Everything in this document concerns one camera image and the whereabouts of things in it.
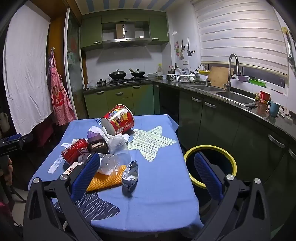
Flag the silver snack wrapper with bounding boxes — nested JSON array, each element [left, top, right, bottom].
[[122, 160, 139, 197]]

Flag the red checked apron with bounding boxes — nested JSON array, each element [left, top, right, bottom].
[[47, 47, 77, 126]]

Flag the black gas stove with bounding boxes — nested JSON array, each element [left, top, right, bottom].
[[109, 76, 152, 86]]

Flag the wooden cutting board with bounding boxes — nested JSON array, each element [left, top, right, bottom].
[[208, 66, 235, 88]]

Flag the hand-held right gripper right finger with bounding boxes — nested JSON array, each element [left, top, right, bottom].
[[192, 152, 271, 241]]

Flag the green plastic tray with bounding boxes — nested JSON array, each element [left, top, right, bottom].
[[248, 77, 266, 87]]

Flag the orange sponge cloth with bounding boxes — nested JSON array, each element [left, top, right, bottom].
[[86, 164, 127, 192]]

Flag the white dish rack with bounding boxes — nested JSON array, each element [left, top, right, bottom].
[[167, 67, 200, 83]]

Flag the green upper cabinets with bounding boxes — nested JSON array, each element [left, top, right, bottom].
[[80, 10, 169, 51]]

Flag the red paper cup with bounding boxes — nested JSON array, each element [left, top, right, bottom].
[[259, 90, 271, 103]]

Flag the steel double sink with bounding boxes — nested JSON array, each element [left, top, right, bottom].
[[188, 85, 257, 106]]

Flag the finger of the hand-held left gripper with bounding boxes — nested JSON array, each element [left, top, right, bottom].
[[0, 134, 33, 145]]

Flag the green base cabinet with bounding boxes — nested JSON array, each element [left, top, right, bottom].
[[84, 83, 160, 118]]

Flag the frosted glass sliding door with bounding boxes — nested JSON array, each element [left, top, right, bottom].
[[63, 7, 89, 118]]

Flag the dark green sink cabinet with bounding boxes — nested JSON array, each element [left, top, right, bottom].
[[159, 83, 296, 232]]

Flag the white hanging sheet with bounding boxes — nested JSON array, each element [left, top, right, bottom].
[[2, 5, 53, 136]]

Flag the black stone countertop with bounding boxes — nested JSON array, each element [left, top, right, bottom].
[[83, 77, 296, 139]]

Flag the person's left hand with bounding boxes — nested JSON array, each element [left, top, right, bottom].
[[3, 159, 13, 186]]

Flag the small steel faucet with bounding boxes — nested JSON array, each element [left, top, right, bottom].
[[198, 65, 210, 86]]

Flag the black wok with lid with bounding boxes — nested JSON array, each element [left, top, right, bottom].
[[129, 68, 147, 78], [109, 69, 127, 80]]

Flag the dark red cloth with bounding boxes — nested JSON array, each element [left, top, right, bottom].
[[37, 116, 55, 147]]

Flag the steel range hood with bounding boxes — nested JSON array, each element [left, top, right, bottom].
[[102, 23, 152, 48]]

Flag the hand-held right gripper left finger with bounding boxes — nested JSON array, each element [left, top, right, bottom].
[[23, 152, 102, 241]]

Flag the brown striped box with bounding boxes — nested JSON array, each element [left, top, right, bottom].
[[89, 137, 109, 154]]

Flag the red instant noodle cup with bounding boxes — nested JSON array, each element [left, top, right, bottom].
[[101, 104, 135, 136]]

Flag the white window blind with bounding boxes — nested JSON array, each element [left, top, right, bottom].
[[193, 0, 289, 76]]

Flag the white tissue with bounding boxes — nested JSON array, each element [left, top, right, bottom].
[[89, 126, 130, 145]]

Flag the tall steel faucet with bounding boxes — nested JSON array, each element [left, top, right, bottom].
[[225, 54, 240, 92]]

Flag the clear plastic bottle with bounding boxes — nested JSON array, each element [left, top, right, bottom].
[[77, 153, 132, 175]]

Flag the blue star print tablecloth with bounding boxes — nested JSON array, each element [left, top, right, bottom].
[[28, 114, 205, 234]]

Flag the clear plastic cup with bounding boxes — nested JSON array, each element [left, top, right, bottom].
[[108, 136, 129, 160]]

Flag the yellow rimmed trash bin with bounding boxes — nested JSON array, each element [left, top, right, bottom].
[[184, 145, 237, 209]]

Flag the red soda can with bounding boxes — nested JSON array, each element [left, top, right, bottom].
[[61, 138, 90, 165]]

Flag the blue mug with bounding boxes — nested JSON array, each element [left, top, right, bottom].
[[267, 101, 281, 117]]

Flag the purple box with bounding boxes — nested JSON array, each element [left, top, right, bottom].
[[87, 130, 103, 142]]

